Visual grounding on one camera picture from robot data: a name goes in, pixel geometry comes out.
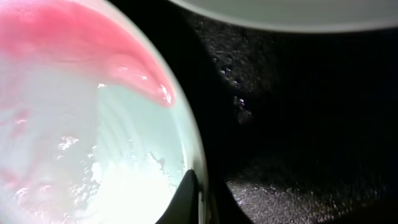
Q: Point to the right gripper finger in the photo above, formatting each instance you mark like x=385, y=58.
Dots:
x=183, y=208

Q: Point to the light green plate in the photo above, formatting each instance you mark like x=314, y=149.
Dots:
x=302, y=16
x=95, y=127

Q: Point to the round black tray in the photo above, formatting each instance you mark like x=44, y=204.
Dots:
x=297, y=128

